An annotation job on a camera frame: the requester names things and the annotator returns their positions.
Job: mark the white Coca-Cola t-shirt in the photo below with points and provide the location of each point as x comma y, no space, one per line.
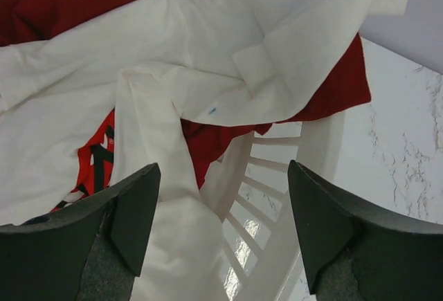
154,63

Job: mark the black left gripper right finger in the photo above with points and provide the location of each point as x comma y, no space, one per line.
353,249

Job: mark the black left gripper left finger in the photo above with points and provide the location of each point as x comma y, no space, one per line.
91,250

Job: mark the white plastic laundry basket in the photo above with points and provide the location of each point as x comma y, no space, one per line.
247,189

